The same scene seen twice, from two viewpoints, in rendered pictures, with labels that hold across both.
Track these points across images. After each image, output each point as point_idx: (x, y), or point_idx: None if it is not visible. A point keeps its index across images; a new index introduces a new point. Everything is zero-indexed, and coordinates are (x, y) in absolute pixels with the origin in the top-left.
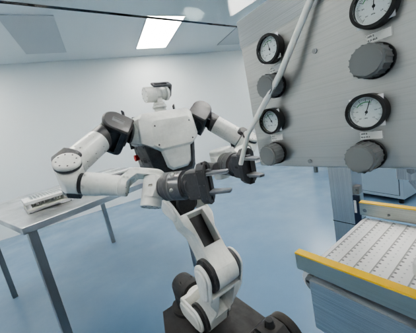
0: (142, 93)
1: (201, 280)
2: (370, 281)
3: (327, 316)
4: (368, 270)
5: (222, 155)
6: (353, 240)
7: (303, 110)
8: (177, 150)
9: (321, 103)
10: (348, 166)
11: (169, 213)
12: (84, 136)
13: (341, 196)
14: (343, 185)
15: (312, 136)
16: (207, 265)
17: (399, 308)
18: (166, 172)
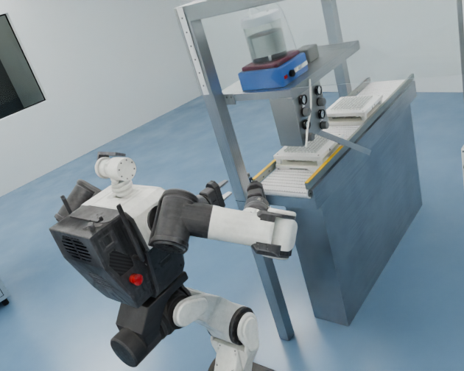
0: (121, 168)
1: (252, 322)
2: (321, 168)
3: (318, 198)
4: (305, 179)
5: None
6: (282, 184)
7: (310, 118)
8: None
9: (313, 114)
10: (325, 128)
11: (198, 308)
12: (226, 209)
13: (245, 183)
14: (244, 176)
15: (313, 125)
16: (243, 308)
17: (325, 170)
18: (252, 204)
